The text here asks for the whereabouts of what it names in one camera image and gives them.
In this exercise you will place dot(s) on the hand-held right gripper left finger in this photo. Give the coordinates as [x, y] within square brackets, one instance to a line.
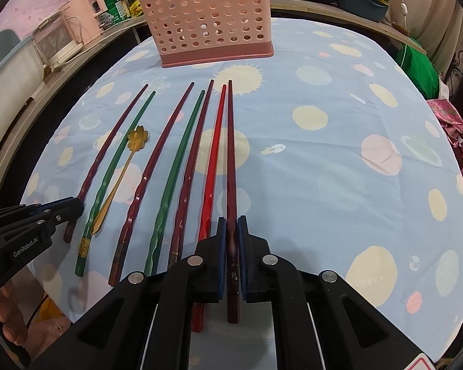
[217, 266]

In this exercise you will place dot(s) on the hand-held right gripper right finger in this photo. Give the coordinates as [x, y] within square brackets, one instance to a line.
[244, 266]

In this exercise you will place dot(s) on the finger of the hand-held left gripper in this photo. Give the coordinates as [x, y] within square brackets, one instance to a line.
[71, 214]
[50, 205]

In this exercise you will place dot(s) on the dark red chopstick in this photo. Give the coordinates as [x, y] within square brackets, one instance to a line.
[117, 262]
[231, 185]
[90, 175]
[180, 219]

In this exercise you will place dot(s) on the green chopstick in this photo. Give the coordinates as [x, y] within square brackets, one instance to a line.
[158, 231]
[81, 260]

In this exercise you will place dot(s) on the bright red chopstick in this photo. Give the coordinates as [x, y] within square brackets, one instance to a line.
[205, 216]

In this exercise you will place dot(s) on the gold flower-shaped spoon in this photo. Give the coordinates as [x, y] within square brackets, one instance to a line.
[139, 138]

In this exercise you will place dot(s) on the pink perforated utensil basket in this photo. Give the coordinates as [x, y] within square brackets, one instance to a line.
[200, 42]

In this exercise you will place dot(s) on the person's left hand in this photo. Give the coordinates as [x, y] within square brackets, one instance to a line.
[9, 316]

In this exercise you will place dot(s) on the blue planet-print tablecloth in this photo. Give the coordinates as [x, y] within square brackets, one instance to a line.
[312, 185]

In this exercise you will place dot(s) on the wooden side counter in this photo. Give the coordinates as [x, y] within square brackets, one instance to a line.
[34, 98]

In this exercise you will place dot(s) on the white storage box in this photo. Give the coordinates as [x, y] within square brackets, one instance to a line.
[11, 77]

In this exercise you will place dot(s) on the pink kitchen appliance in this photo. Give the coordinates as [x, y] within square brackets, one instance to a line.
[83, 19]

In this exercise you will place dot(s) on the green carton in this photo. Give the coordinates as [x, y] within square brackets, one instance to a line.
[110, 7]

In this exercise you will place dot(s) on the yellow packet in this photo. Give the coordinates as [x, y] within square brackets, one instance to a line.
[130, 5]

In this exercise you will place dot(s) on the pink floral cloth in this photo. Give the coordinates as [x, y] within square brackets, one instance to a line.
[449, 131]

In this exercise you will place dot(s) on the green bag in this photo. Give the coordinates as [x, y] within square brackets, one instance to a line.
[416, 69]

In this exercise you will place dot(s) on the beige curtain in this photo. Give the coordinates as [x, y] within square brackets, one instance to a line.
[440, 15]

